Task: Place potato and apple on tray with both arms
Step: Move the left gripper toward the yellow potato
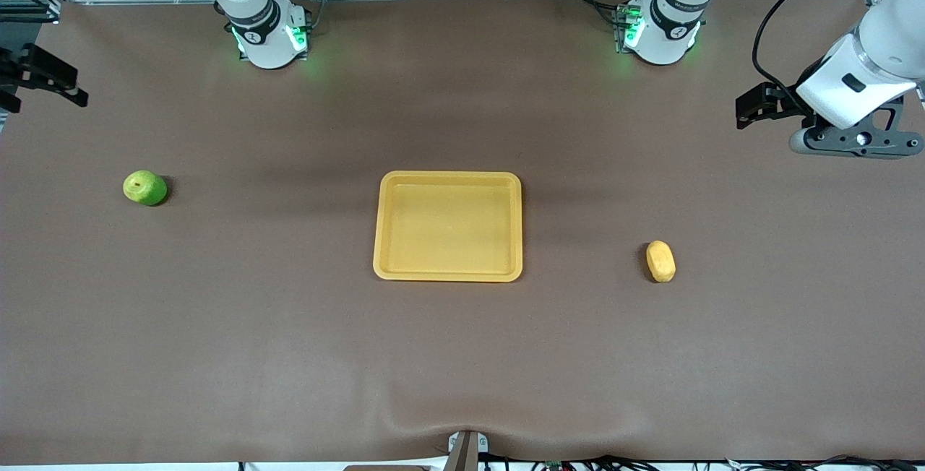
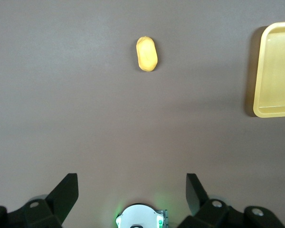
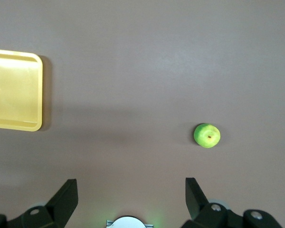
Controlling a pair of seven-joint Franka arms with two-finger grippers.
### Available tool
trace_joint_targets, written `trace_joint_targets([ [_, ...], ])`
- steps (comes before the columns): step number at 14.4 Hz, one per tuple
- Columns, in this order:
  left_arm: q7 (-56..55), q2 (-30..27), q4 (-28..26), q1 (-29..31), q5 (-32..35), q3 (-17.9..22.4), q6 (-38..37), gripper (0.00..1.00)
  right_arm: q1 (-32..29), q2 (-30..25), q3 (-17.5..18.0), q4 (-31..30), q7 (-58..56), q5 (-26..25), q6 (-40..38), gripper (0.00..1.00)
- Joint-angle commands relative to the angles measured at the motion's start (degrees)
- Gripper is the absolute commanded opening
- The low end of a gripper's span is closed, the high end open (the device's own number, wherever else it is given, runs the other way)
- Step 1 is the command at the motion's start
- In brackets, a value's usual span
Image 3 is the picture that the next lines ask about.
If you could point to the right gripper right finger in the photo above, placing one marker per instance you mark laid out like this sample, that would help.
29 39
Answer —
204 216

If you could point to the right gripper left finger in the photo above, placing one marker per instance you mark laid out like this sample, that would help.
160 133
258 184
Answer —
59 204

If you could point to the green apple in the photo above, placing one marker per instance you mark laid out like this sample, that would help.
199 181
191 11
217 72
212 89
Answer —
206 135

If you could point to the yellow plastic tray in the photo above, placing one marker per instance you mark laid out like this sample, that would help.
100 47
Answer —
14 92

